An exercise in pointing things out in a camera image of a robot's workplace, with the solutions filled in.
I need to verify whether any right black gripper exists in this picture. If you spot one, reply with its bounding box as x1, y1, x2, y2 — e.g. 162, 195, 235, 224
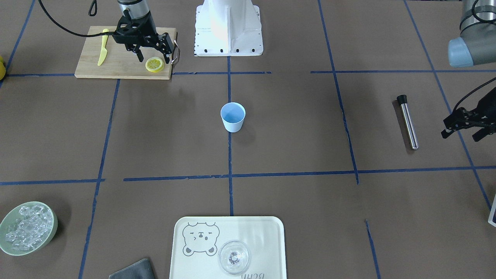
125, 33, 173, 64

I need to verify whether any lemon slice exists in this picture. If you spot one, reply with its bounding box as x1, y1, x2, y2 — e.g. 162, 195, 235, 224
145, 57, 165, 73

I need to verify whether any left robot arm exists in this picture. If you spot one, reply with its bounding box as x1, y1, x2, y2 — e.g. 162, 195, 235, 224
448, 0, 496, 68

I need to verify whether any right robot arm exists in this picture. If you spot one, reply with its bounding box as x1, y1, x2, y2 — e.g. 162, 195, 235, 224
113, 0, 175, 64

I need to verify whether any light blue plastic cup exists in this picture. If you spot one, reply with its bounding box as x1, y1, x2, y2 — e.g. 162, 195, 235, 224
220, 102, 246, 133

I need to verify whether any whole yellow lemon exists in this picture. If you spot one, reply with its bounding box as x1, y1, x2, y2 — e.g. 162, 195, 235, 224
0, 56, 7, 81

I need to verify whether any yellow plastic knife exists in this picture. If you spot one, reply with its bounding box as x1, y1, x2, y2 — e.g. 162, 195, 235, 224
97, 35, 109, 66

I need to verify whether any wooden cutting board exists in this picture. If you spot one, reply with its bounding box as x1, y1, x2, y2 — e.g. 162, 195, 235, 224
74, 36, 175, 80

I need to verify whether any cream bear tray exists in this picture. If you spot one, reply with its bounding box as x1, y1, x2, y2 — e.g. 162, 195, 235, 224
169, 217, 287, 279

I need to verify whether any green bowl of ice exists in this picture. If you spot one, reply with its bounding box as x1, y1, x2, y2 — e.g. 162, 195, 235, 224
0, 201, 58, 256

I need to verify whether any grey folded cloth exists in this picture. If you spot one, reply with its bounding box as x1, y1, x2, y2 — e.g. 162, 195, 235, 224
109, 258, 156, 279

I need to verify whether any clear wine glass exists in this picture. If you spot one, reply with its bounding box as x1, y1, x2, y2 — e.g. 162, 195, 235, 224
219, 240, 250, 276

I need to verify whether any steel muddler black tip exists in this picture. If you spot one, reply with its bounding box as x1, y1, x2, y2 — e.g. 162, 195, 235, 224
396, 94, 419, 150

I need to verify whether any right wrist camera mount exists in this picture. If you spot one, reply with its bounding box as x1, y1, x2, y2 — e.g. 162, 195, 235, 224
113, 9, 159, 47

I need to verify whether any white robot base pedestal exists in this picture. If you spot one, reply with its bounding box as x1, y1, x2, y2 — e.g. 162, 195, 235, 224
194, 0, 264, 57

